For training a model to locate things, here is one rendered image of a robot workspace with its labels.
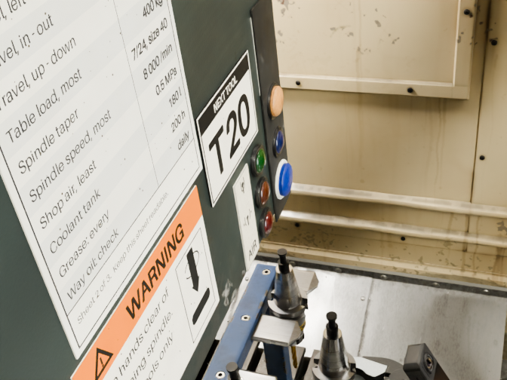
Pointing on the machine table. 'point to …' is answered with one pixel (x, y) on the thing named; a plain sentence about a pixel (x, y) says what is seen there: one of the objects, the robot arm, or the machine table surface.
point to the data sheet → (93, 142)
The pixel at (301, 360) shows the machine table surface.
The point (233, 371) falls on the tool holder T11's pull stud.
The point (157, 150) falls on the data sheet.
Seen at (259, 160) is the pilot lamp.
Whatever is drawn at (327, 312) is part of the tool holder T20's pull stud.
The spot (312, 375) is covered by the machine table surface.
